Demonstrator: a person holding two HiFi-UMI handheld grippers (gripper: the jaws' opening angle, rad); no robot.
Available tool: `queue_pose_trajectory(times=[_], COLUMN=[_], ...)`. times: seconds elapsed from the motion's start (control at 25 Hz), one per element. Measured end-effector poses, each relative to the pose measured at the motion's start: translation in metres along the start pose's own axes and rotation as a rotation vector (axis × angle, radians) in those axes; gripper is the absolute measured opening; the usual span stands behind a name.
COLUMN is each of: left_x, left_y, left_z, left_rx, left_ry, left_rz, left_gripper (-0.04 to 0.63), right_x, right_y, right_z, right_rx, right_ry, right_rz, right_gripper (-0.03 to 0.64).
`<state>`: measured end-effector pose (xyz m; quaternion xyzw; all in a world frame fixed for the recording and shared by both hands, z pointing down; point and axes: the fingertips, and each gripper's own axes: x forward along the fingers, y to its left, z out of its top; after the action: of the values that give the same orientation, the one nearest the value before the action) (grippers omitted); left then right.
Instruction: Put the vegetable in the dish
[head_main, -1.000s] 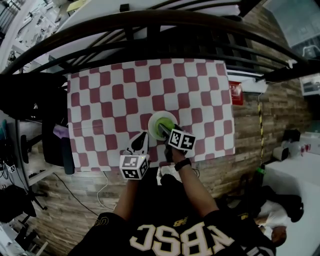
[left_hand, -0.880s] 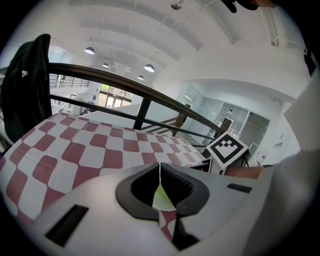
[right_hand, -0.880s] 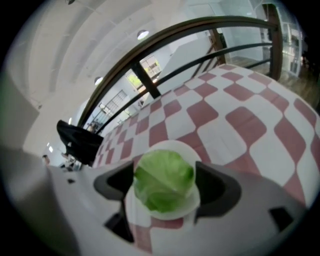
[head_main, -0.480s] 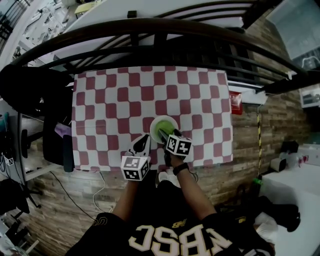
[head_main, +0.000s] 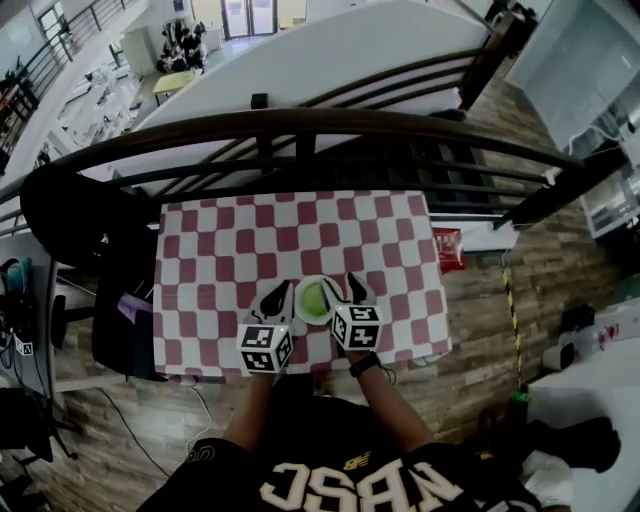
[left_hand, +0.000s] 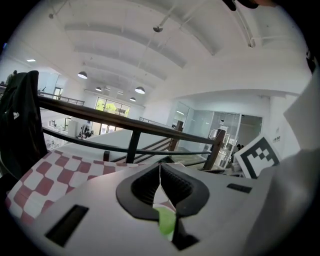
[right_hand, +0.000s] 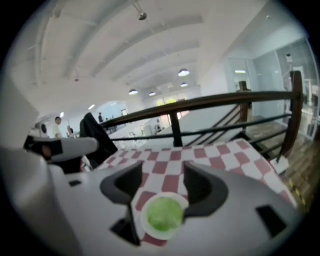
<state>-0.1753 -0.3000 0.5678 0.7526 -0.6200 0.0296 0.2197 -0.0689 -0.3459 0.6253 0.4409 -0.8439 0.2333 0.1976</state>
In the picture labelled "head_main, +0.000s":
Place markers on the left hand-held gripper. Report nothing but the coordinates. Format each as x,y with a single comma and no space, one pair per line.
262,347

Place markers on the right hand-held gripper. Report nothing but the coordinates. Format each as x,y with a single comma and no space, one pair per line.
357,327

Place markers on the white plate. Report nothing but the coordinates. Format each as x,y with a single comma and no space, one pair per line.
311,279

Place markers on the person's left forearm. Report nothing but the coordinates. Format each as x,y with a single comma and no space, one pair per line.
250,410

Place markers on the person's right forearm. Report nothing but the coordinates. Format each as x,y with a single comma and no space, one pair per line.
390,405

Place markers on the red white checkered tablecloth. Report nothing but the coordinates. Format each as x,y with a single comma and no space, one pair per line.
300,240

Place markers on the black wristwatch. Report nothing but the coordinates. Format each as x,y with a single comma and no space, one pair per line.
364,365

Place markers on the red box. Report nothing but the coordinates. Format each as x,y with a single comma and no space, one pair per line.
449,249

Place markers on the person's black printed shirt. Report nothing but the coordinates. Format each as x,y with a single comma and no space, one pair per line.
325,450

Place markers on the black office chair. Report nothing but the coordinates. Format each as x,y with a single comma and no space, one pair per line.
120,330

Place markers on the yellow black striped tape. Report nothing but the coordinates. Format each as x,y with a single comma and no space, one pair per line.
511,310

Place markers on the dark curved railing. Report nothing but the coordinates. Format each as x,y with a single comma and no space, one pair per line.
350,122

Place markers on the small green object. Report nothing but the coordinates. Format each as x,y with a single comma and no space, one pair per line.
520,397

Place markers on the small black box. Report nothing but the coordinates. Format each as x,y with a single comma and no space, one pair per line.
259,100

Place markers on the dark stair railing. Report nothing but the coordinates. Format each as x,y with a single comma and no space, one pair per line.
400,72

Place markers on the grey desk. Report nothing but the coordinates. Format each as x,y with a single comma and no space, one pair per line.
45,310

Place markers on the yellow table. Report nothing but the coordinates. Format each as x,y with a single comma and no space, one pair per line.
175,82

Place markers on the glass double door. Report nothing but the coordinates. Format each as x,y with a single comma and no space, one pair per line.
250,15

